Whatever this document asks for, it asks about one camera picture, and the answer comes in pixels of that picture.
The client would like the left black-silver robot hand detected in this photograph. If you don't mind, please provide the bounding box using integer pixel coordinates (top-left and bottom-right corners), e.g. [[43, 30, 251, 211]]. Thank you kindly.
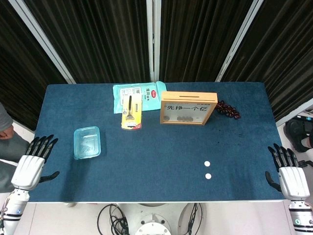
[[11, 134, 60, 191]]

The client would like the right black-silver robot hand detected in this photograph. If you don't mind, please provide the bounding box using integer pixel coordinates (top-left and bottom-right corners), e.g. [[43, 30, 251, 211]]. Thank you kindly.
[[265, 143, 311, 199]]

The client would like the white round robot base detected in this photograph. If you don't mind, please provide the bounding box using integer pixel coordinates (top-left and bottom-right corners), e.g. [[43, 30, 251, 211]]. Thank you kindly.
[[116, 202, 207, 235]]

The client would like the person in grey clothes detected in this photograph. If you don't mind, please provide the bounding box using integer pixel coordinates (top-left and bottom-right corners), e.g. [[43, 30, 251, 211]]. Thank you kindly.
[[0, 102, 35, 194]]

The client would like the black bag with grey trim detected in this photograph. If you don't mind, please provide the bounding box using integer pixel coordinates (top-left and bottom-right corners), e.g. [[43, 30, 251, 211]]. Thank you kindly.
[[284, 115, 313, 154]]

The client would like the clear blue-rimmed plastic container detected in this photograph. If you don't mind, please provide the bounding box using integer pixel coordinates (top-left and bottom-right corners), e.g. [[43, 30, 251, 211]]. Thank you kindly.
[[73, 126, 102, 160]]

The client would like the white table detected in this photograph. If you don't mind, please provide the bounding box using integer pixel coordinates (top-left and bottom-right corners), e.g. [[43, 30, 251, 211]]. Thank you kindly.
[[27, 200, 287, 205]]

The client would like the black folding screen panel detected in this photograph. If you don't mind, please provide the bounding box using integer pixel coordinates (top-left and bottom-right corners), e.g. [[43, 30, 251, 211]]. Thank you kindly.
[[215, 0, 313, 127], [8, 0, 158, 84], [146, 0, 264, 83], [0, 0, 75, 132]]

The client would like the dark red grape bunch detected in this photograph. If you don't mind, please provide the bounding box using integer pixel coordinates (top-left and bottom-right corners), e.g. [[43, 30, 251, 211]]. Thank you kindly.
[[216, 99, 242, 120]]

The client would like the yellow razor blister pack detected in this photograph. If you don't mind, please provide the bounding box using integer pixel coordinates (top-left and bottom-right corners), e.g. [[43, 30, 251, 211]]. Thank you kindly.
[[121, 94, 143, 130]]

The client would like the blue tablecloth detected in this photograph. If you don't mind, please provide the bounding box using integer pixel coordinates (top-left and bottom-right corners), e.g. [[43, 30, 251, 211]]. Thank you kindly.
[[27, 82, 286, 203]]

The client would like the wooden glass-front money box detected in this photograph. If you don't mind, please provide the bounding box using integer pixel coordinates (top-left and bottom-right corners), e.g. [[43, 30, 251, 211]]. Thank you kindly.
[[159, 91, 219, 126]]

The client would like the light blue wipes packet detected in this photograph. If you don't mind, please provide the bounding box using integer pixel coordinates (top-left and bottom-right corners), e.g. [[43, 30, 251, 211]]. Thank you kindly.
[[112, 81, 168, 114]]

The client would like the black cable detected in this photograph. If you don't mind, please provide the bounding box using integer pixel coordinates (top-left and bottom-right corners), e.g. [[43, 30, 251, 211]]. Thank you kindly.
[[184, 202, 204, 235], [97, 203, 131, 235]]

